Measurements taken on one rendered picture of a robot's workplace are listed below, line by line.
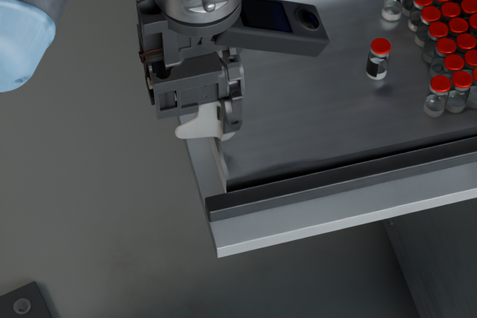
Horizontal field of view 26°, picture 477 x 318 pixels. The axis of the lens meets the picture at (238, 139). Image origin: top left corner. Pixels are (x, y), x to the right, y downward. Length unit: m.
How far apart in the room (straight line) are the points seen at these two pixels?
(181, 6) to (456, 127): 0.35
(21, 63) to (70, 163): 1.43
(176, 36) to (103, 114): 1.32
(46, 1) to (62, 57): 1.57
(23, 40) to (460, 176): 0.52
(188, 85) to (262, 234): 0.18
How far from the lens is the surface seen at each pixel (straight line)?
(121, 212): 2.04
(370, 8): 1.17
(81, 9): 2.37
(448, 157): 1.04
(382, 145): 1.02
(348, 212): 1.02
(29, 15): 0.70
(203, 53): 0.90
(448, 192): 1.04
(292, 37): 0.91
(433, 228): 1.66
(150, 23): 0.85
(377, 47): 1.08
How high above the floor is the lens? 1.75
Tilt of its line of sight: 56 degrees down
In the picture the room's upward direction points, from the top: straight up
